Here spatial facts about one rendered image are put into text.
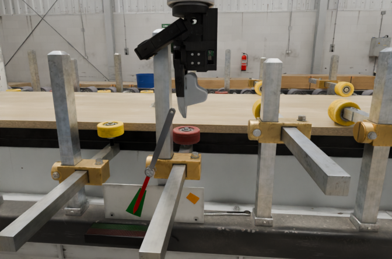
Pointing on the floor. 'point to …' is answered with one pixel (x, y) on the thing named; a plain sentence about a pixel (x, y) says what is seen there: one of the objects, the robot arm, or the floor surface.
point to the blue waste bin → (145, 80)
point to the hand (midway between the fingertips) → (181, 111)
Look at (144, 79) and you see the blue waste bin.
